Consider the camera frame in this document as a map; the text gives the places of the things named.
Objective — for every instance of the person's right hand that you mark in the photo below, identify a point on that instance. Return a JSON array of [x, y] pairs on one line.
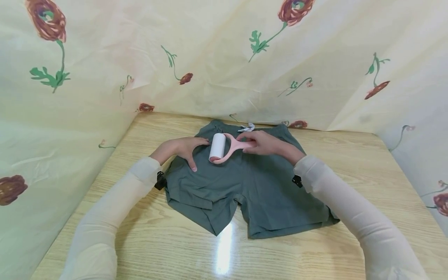
[[267, 144]]

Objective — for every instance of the person's left hand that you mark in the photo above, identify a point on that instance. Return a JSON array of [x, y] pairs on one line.
[[178, 149]]

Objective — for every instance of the person's left index finger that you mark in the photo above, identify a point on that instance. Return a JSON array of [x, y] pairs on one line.
[[200, 142]]

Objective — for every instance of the person's right fingers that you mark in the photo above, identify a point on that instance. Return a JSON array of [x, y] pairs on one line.
[[252, 148]]

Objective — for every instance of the person's left thumb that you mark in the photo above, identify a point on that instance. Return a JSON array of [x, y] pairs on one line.
[[191, 163]]

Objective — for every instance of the person's right thumb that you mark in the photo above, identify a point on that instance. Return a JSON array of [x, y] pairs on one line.
[[246, 136]]

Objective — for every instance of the pink lint roller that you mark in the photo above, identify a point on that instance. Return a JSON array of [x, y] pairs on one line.
[[225, 147]]

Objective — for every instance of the grey-green shorts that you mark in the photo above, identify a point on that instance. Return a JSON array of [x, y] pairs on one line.
[[245, 182]]

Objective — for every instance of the person's right forearm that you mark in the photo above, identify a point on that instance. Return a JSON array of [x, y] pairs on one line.
[[353, 217]]

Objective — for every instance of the person's left forearm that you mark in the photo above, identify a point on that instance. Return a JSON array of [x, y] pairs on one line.
[[115, 217]]

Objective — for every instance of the black wrist band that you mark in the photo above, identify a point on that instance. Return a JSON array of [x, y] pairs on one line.
[[297, 181], [160, 181]]

